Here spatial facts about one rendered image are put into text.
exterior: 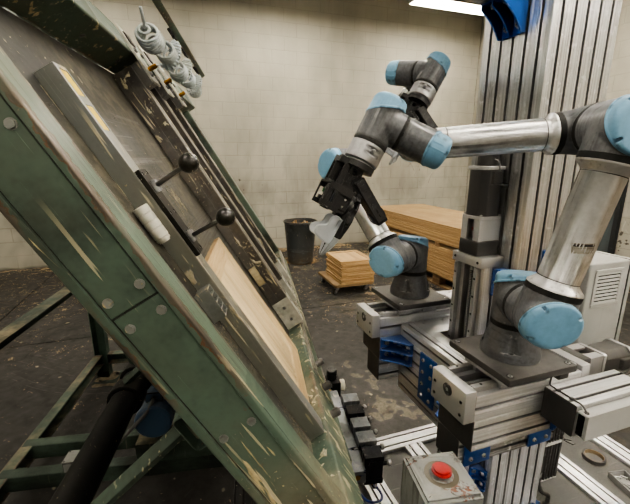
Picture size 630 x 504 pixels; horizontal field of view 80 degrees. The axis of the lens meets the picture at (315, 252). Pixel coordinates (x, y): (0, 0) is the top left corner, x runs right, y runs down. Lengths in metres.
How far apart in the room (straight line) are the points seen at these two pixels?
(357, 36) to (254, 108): 2.12
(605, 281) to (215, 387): 1.26
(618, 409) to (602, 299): 0.42
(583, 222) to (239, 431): 0.77
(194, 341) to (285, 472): 0.28
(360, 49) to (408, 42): 0.93
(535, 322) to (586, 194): 0.28
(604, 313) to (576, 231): 0.69
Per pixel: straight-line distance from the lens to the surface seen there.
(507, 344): 1.11
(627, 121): 0.93
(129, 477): 0.90
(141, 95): 1.45
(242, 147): 6.38
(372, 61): 7.25
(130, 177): 0.81
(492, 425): 1.18
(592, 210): 0.94
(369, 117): 0.83
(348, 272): 4.37
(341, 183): 0.81
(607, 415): 1.24
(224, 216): 0.74
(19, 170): 0.60
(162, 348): 0.61
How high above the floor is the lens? 1.55
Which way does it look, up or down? 14 degrees down
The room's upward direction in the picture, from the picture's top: straight up
